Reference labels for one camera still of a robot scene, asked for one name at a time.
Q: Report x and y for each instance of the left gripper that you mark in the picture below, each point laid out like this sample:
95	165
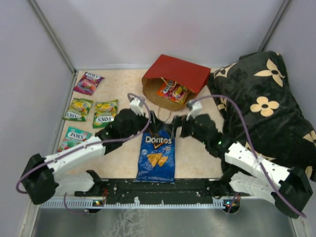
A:
156	124

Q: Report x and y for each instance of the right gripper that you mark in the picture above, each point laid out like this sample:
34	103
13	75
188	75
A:
180	121

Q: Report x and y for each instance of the orange Fox's fruits packet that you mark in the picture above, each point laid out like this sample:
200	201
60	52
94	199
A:
167	88

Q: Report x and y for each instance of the red paper bag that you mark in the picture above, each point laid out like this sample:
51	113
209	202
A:
190	75

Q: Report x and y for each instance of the blue snack packet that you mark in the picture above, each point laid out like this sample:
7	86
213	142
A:
156	161

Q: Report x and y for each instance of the green Fox's spring tea packet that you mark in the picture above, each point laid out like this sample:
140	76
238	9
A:
104	113

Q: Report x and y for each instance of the purple snack packet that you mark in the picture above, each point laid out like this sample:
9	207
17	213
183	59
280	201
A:
88	83

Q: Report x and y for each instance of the teal Fox's candy packet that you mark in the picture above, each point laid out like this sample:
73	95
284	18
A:
72	138

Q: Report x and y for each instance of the yellow snack bar packet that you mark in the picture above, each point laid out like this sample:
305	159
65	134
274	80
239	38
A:
180	94

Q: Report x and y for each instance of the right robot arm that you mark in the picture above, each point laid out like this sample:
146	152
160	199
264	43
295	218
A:
256	168

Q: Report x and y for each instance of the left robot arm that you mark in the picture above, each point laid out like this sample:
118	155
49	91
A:
64	165

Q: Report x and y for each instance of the black floral blanket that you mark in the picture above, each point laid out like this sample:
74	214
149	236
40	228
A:
254	98

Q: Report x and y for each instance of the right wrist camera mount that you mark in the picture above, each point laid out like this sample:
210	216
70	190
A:
195	108

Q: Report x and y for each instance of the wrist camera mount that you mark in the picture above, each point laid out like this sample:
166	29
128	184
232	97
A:
136	104
195	108

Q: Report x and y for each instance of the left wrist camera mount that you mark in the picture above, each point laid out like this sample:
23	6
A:
136	104

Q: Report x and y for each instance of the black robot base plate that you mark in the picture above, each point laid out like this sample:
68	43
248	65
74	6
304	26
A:
181	191

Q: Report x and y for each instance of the aluminium frame rail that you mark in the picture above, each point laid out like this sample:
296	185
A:
286	195

